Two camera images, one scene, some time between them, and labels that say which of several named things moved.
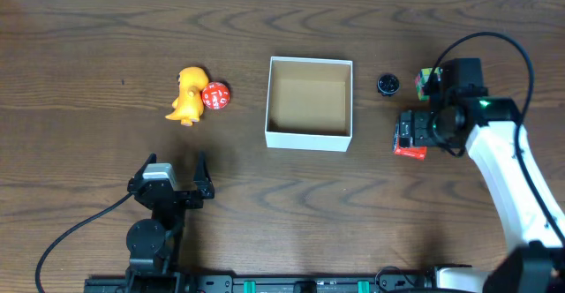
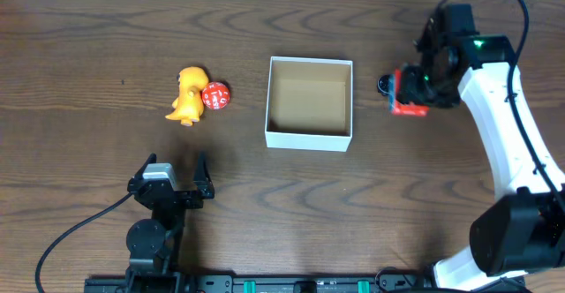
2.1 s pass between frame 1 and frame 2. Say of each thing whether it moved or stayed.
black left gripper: stayed
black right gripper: moved
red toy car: moved
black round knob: stayed
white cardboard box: stayed
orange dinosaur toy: stayed
